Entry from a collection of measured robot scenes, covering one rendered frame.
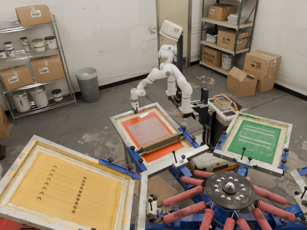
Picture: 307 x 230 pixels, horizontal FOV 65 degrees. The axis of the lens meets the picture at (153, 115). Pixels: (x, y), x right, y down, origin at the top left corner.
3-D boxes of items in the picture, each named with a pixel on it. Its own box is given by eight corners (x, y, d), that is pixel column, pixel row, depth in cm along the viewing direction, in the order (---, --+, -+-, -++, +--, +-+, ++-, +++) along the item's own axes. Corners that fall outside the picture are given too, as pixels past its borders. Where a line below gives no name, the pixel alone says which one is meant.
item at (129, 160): (125, 164, 283) (121, 135, 261) (128, 163, 285) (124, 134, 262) (143, 190, 249) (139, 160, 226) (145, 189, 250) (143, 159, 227)
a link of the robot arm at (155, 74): (172, 66, 242) (174, 72, 229) (160, 82, 251) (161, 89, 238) (159, 58, 236) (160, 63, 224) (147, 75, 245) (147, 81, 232)
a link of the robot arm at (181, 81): (172, 58, 240) (174, 64, 224) (191, 85, 257) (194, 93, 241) (160, 66, 244) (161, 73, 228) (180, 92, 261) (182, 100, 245)
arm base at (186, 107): (191, 104, 272) (191, 92, 264) (196, 110, 262) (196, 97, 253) (178, 107, 268) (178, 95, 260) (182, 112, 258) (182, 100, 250)
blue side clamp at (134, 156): (127, 151, 225) (127, 146, 221) (132, 149, 227) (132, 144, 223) (141, 175, 205) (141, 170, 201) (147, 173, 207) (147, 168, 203)
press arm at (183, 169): (174, 166, 207) (175, 163, 204) (180, 164, 209) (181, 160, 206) (186, 181, 196) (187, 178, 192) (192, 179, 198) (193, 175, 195)
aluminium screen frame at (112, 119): (109, 120, 257) (109, 117, 254) (156, 104, 279) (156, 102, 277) (143, 174, 205) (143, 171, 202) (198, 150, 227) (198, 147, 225)
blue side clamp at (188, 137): (177, 132, 247) (177, 127, 242) (181, 130, 249) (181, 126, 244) (194, 152, 227) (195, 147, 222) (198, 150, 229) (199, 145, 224)
